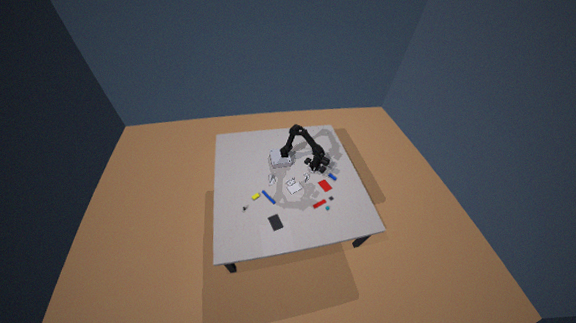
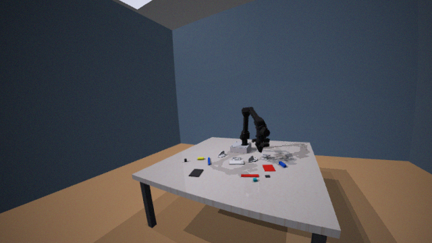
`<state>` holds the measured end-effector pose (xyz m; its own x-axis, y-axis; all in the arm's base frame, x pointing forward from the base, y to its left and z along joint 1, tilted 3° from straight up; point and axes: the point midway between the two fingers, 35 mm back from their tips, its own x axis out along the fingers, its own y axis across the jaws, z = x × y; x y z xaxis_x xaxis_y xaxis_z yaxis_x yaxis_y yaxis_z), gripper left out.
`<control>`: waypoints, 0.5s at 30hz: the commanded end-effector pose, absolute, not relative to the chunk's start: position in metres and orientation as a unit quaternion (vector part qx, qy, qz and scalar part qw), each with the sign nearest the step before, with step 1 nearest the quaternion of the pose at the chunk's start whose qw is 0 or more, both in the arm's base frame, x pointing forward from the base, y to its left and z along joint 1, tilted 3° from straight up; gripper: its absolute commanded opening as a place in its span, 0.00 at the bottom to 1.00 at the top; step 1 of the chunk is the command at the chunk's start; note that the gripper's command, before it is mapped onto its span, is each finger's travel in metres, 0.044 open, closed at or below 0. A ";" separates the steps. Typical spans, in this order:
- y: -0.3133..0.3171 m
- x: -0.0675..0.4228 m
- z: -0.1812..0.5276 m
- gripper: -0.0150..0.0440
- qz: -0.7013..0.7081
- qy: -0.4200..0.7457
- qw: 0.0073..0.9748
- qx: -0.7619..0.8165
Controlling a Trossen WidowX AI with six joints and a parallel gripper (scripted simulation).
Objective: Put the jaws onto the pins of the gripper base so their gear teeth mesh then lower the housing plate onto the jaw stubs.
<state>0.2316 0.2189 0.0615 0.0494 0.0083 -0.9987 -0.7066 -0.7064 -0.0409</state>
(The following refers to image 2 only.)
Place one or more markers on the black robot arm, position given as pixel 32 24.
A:
pixel 261 127

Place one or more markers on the red square plate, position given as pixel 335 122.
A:
pixel 268 168

